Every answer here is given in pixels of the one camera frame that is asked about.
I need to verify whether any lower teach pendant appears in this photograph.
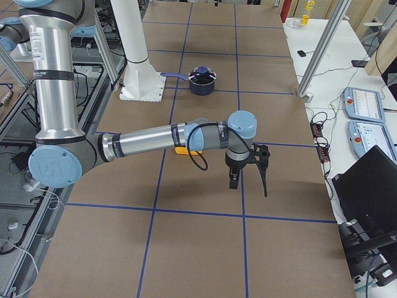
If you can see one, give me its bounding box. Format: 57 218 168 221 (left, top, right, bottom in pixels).
347 120 396 162

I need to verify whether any black laptop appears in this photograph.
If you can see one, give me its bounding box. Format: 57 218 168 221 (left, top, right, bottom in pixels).
332 145 396 233

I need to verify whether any upper teach pendant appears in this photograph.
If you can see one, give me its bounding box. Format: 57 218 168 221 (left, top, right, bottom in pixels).
342 87 385 124

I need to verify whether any yellow corn cob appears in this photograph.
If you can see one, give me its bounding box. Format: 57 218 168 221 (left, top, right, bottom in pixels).
174 147 202 156

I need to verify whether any dark blue saucepan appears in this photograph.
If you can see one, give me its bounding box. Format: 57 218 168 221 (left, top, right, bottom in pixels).
160 66 217 96

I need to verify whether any black phone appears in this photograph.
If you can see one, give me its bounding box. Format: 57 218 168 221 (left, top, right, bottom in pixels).
297 50 306 57

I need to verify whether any glass lid blue knob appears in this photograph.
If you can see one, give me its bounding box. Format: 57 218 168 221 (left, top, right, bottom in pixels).
187 66 216 85

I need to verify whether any teach pendant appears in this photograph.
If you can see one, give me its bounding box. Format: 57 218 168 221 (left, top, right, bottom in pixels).
347 120 396 162
342 87 385 124

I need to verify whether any white pedestal column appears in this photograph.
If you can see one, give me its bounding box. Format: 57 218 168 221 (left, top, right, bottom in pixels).
111 0 166 102

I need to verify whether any yellow bottle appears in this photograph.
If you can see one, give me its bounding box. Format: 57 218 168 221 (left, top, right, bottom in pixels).
300 1 315 27

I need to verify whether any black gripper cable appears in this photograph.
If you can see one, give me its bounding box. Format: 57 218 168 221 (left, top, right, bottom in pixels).
185 123 255 171

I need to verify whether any aluminium frame post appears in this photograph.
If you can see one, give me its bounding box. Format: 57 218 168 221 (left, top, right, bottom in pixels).
297 0 352 97

